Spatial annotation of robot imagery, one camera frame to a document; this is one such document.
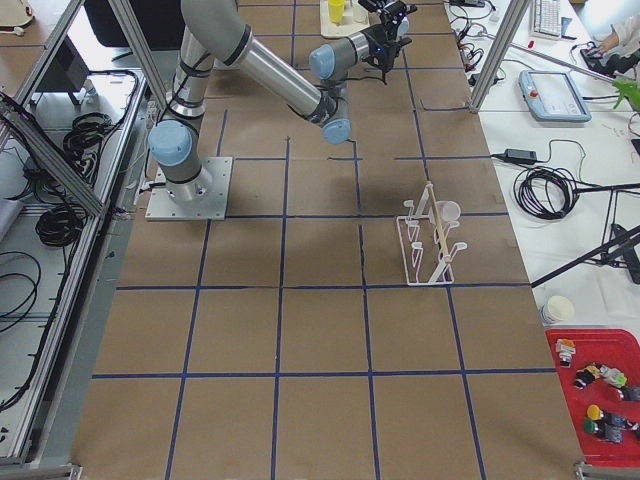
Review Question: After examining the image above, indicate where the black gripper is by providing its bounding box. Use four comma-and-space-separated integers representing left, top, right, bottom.
364, 19, 412, 84
358, 0, 417, 23

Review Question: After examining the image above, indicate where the pink plastic cup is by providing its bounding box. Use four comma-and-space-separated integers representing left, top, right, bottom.
431, 201, 461, 224

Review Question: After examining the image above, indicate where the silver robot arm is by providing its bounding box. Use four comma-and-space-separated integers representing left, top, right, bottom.
148, 1, 416, 205

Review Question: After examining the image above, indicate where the yellow plastic cup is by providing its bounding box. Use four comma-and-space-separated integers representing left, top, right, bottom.
327, 0, 346, 24

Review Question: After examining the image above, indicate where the paper cup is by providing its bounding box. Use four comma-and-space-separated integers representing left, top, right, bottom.
541, 295, 575, 325

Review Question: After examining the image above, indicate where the cream plastic tray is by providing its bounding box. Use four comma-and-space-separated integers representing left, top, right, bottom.
319, 0, 370, 39

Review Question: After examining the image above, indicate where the black power adapter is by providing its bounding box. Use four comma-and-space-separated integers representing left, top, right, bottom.
504, 148, 538, 165

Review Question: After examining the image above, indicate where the teach pendant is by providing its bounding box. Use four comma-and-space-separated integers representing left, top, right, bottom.
518, 70, 591, 123

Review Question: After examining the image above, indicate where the red parts tray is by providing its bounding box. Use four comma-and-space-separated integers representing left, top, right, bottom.
546, 328, 639, 468

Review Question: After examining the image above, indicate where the white wire cup rack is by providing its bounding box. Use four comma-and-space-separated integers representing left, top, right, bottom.
395, 181, 467, 287

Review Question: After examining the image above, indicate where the coiled black cable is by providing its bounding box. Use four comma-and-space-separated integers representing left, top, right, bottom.
514, 167, 581, 220

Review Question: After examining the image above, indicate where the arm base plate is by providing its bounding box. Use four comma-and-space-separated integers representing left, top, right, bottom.
146, 156, 233, 221

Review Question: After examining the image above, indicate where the black camera tripod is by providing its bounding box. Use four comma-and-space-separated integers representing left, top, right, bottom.
525, 183, 639, 288

